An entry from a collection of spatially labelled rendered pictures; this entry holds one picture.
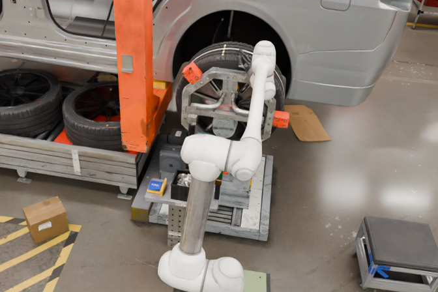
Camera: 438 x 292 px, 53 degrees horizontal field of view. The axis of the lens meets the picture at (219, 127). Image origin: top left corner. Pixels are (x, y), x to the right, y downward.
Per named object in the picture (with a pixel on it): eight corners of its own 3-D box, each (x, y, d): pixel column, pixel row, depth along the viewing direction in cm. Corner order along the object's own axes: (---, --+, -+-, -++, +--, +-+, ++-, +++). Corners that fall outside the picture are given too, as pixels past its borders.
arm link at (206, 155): (199, 302, 197) (152, 291, 198) (204, 279, 212) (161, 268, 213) (232, 148, 170) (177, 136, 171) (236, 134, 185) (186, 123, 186)
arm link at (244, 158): (265, 138, 181) (233, 131, 182) (261, 168, 167) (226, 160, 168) (259, 160, 189) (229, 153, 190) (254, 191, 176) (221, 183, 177)
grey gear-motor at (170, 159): (193, 156, 344) (196, 119, 323) (182, 193, 309) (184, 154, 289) (171, 152, 345) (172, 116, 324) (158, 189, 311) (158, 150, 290)
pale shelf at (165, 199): (221, 192, 265) (221, 188, 263) (216, 212, 251) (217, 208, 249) (151, 181, 268) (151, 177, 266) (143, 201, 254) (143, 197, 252)
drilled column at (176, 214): (186, 237, 288) (188, 191, 263) (182, 249, 279) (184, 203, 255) (171, 234, 288) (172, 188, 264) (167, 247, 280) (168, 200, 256)
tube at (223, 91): (227, 95, 249) (229, 79, 243) (222, 114, 233) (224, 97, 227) (196, 91, 250) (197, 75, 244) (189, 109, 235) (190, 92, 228)
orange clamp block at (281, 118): (272, 119, 262) (287, 121, 262) (272, 126, 256) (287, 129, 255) (274, 109, 258) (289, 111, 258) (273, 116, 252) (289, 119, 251)
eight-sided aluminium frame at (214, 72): (266, 151, 275) (281, 75, 244) (266, 158, 270) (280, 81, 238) (182, 138, 279) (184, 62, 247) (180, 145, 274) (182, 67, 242)
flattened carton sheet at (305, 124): (310, 107, 432) (310, 104, 430) (331, 140, 389) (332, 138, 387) (281, 108, 427) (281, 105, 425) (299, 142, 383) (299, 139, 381)
